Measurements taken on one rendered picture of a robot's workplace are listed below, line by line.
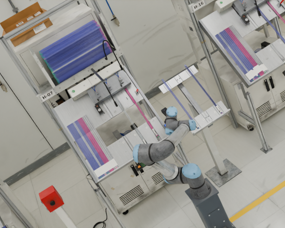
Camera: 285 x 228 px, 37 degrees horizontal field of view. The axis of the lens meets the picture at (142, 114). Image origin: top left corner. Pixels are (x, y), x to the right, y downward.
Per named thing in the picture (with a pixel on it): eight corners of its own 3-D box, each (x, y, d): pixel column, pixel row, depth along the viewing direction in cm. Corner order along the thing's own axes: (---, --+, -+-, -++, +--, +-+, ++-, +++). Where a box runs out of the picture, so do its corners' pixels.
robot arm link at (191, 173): (201, 187, 288) (195, 174, 281) (184, 187, 295) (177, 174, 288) (206, 174, 296) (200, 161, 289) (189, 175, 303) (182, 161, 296)
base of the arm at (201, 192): (215, 191, 294) (211, 181, 289) (197, 202, 293) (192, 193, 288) (205, 179, 307) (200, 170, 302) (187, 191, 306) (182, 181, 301)
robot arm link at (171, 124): (177, 132, 290) (178, 116, 293) (162, 133, 296) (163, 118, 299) (182, 135, 296) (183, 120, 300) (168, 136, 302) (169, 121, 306)
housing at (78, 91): (125, 73, 362) (124, 66, 348) (75, 103, 355) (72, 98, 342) (120, 66, 364) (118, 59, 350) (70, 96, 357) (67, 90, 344)
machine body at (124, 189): (185, 178, 401) (160, 128, 370) (122, 219, 392) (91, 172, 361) (158, 147, 456) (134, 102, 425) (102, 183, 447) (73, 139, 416)
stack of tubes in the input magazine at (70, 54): (113, 51, 342) (98, 21, 329) (58, 84, 336) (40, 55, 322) (108, 47, 353) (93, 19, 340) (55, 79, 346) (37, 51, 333)
